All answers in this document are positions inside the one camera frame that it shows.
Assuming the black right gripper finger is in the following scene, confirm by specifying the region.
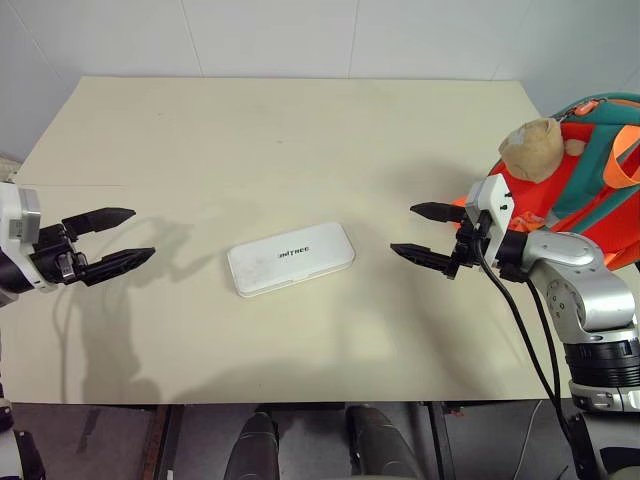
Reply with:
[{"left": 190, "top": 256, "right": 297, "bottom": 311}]
[
  {"left": 409, "top": 201, "right": 467, "bottom": 225},
  {"left": 389, "top": 242, "right": 455, "bottom": 276}
]

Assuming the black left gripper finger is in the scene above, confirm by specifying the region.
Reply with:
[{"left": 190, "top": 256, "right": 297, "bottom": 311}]
[
  {"left": 61, "top": 206, "right": 138, "bottom": 242},
  {"left": 81, "top": 247, "right": 157, "bottom": 288}
]

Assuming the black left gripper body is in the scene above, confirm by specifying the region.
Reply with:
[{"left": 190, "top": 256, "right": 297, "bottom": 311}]
[{"left": 29, "top": 222, "right": 91, "bottom": 290}]

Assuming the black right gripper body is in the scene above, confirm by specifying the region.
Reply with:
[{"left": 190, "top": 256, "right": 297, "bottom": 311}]
[{"left": 445, "top": 208, "right": 495, "bottom": 281}]

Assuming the white rectangular case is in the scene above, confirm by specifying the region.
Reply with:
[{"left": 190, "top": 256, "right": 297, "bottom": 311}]
[{"left": 226, "top": 221, "right": 357, "bottom": 300}]

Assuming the orange and green backpack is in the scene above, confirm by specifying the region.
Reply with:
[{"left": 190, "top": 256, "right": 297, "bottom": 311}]
[{"left": 448, "top": 90, "right": 640, "bottom": 274}]

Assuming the grey object at table edge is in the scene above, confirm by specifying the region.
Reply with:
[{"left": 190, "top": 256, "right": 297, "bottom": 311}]
[{"left": 0, "top": 151, "right": 22, "bottom": 185}]

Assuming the beige plush bear toy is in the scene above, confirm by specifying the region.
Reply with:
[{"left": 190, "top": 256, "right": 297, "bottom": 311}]
[{"left": 499, "top": 117, "right": 586, "bottom": 183}]

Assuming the dark rounded shape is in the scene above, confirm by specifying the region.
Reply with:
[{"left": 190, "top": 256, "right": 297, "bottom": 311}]
[
  {"left": 345, "top": 405, "right": 420, "bottom": 480},
  {"left": 233, "top": 411, "right": 281, "bottom": 480}
]

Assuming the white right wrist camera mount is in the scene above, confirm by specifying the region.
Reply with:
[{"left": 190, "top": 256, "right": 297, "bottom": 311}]
[{"left": 464, "top": 173, "right": 517, "bottom": 265}]

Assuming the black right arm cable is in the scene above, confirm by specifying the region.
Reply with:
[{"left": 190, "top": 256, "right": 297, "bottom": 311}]
[
  {"left": 499, "top": 264, "right": 571, "bottom": 421},
  {"left": 474, "top": 212, "right": 574, "bottom": 444}
]

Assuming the dark table frame bar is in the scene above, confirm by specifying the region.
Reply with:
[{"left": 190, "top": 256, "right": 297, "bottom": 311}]
[
  {"left": 148, "top": 403, "right": 185, "bottom": 480},
  {"left": 424, "top": 401, "right": 449, "bottom": 480}
]

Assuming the thin white cable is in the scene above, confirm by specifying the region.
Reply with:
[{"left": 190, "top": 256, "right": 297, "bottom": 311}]
[{"left": 517, "top": 399, "right": 545, "bottom": 474}]

